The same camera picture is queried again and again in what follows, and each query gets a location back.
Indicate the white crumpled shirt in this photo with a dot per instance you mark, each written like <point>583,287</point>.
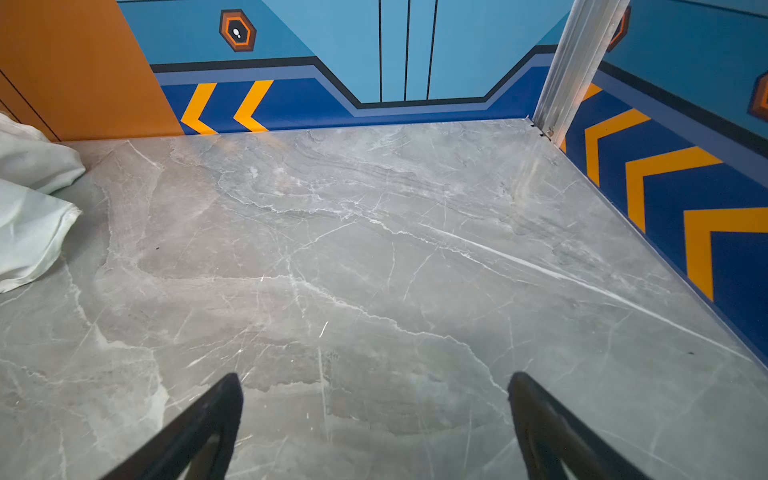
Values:
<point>34,223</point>

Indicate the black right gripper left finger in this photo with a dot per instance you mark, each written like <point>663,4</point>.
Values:
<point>197,444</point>

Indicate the aluminium corner post right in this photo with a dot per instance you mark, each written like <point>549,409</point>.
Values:
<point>588,31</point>

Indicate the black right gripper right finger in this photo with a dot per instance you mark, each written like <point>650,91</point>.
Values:
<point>556,444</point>

